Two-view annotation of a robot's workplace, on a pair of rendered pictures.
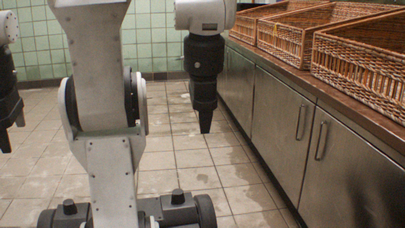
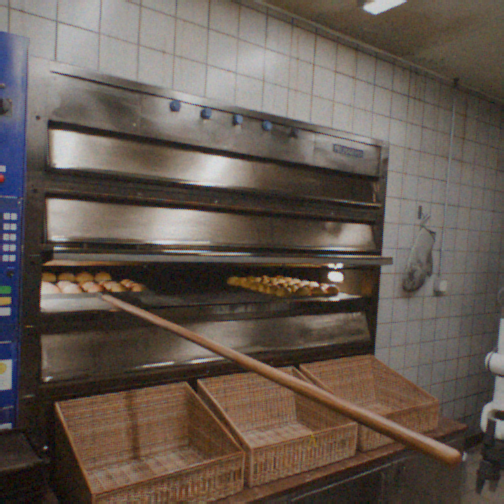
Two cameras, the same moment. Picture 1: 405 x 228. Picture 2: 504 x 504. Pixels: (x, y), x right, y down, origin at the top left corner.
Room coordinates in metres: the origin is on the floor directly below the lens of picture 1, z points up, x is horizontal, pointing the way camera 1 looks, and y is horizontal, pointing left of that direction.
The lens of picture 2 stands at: (2.37, 1.22, 1.53)
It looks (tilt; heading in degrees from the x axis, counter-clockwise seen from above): 3 degrees down; 243
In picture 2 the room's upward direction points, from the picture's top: 3 degrees clockwise
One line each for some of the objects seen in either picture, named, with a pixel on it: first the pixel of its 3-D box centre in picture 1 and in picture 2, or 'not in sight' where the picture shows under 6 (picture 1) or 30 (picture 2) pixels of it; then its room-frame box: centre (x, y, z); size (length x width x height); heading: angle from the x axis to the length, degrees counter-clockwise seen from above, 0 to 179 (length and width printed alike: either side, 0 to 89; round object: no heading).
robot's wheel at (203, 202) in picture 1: (204, 221); not in sight; (0.80, -0.01, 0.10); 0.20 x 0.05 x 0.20; 13
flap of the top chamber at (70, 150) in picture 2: not in sight; (250, 174); (1.41, -0.82, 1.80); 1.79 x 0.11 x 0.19; 9
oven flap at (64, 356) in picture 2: not in sight; (241, 337); (1.41, -0.82, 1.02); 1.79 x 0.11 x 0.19; 9
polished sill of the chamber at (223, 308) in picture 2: not in sight; (240, 307); (1.41, -0.84, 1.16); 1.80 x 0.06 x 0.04; 9
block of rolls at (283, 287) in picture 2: not in sight; (281, 285); (0.90, -1.34, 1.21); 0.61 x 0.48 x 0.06; 99
